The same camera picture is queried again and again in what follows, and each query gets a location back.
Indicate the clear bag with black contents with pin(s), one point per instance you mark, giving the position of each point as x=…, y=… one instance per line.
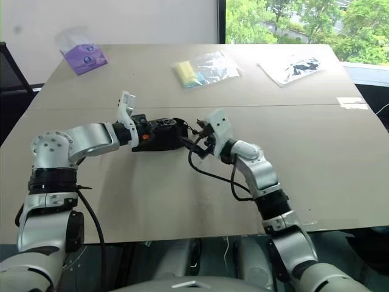
x=296, y=70

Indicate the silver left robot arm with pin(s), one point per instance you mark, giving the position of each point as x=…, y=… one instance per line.
x=88, y=138

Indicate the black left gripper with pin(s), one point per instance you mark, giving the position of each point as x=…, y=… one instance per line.
x=159, y=137

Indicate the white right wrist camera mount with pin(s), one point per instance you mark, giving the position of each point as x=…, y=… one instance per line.
x=219, y=127

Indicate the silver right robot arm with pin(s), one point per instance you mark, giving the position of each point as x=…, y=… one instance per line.
x=258, y=170

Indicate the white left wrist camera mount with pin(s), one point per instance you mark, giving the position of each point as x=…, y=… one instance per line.
x=125, y=105

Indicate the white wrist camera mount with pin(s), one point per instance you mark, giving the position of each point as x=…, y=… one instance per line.
x=125, y=105
x=219, y=127

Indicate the purple tissue pack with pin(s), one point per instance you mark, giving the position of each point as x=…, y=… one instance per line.
x=85, y=58

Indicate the silver robot torso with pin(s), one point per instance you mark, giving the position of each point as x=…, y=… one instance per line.
x=194, y=281

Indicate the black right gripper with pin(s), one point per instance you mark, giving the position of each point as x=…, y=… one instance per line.
x=209, y=138

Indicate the black window frame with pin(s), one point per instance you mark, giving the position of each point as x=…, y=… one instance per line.
x=221, y=21

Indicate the clear bag with yellow sponges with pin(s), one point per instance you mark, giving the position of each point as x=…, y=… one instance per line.
x=204, y=70

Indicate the white tape patch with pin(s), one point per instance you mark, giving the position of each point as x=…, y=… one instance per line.
x=352, y=103

